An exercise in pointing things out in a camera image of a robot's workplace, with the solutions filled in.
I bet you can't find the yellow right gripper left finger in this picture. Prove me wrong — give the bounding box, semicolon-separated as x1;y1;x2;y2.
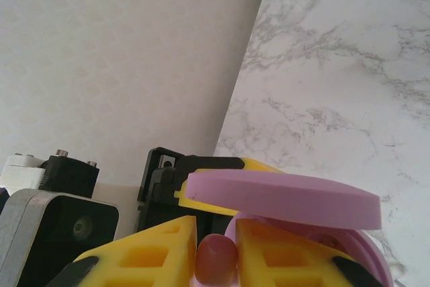
46;214;198;287

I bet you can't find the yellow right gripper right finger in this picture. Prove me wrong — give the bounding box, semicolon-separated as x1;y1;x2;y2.
234;218;374;287

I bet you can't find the purple earbuds charging case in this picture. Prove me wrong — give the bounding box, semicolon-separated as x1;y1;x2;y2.
184;171;393;287

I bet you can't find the purple earbud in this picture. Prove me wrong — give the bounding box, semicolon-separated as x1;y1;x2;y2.
196;235;239;284

